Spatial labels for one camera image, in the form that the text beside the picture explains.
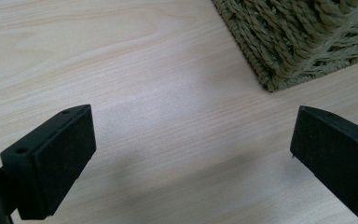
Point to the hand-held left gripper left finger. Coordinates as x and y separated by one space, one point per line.
49 161

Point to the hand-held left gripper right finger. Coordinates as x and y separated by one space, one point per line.
338 155

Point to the green woven basket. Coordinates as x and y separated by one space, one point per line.
298 37

